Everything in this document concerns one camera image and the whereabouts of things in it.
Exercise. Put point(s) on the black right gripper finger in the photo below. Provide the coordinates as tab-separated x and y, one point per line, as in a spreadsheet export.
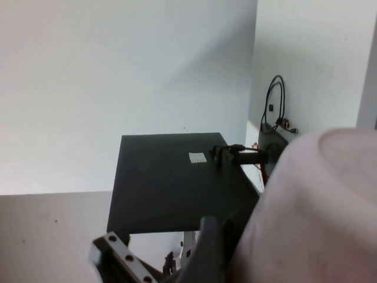
209	253

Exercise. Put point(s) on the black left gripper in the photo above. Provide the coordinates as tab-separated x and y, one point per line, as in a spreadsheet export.
123	259

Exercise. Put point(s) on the pink plastic cup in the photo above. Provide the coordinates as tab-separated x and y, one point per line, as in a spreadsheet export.
309	221

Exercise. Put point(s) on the white table leg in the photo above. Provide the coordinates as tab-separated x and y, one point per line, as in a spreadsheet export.
187	247

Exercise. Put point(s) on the white label sticker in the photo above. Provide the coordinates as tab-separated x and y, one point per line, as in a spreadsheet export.
196	157

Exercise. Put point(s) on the dark grey base unit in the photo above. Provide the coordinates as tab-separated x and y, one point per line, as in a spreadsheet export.
272	138

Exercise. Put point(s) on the grey door frame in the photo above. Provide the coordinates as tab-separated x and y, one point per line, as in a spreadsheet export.
368	59

